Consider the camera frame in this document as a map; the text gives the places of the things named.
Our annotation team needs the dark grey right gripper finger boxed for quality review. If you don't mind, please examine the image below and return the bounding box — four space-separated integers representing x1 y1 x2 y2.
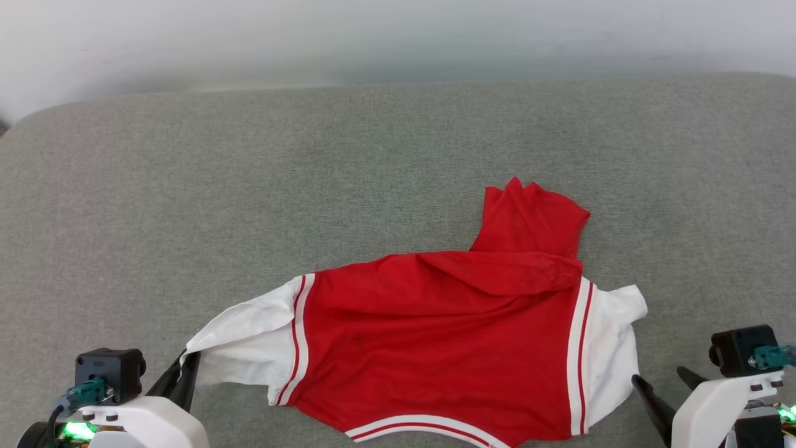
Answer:
676 366 711 391
631 373 678 448

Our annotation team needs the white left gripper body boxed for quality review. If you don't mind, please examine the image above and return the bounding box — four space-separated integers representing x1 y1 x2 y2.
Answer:
59 396 210 448

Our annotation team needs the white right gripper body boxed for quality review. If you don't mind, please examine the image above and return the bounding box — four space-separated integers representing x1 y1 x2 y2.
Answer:
670 370 785 448

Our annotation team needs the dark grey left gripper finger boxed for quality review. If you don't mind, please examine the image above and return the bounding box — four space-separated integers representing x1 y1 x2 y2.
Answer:
174 352 201 412
146 355 185 399

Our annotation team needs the red and white shirt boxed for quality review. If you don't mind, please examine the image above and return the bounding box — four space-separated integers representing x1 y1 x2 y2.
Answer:
180 177 648 448

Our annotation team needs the black cable with teal plug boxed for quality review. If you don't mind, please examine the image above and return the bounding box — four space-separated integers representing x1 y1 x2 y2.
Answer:
748 343 796 371
46 378 116 448

